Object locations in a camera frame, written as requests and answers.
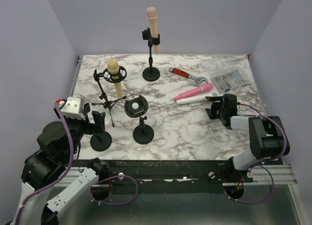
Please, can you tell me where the black clip round-base stand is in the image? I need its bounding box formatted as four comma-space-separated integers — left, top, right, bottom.
90, 131, 112, 152

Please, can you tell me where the clear plastic parts box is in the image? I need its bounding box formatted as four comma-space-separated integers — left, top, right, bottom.
211, 67, 250, 94

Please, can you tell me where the tall black round-base stand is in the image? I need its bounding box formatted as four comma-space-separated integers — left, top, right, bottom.
142, 28, 160, 82

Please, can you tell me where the red handled adjustable wrench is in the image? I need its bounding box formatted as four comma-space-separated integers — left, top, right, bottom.
169, 67, 208, 85

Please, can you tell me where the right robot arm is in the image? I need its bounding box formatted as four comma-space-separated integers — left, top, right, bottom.
205, 94, 290, 182

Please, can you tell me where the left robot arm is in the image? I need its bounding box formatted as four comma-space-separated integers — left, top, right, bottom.
11, 99, 112, 225

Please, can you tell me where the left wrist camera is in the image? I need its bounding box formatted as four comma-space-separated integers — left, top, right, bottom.
56, 96, 85, 120

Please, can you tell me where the black shock-mount round-base stand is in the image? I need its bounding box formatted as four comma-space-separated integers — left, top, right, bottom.
124, 95, 154, 145

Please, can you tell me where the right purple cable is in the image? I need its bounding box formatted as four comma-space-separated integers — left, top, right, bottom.
237, 102, 287, 204

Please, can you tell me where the peach microphone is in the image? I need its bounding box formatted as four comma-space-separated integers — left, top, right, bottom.
146, 7, 160, 55

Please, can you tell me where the black tripod shock-mount stand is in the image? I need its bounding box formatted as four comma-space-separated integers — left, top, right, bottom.
92, 66, 127, 127

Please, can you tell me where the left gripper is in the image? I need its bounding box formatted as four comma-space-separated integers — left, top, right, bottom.
57, 106, 106, 160

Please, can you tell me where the white grey-headed microphone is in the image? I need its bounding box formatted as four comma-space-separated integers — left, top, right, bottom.
176, 93, 218, 105

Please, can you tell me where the beige microphone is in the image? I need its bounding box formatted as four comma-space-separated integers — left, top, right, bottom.
107, 59, 124, 98

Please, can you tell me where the pink microphone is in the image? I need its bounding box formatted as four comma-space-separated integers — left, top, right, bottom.
174, 83, 213, 101

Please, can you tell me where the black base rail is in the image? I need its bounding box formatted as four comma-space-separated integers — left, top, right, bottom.
99, 160, 253, 194

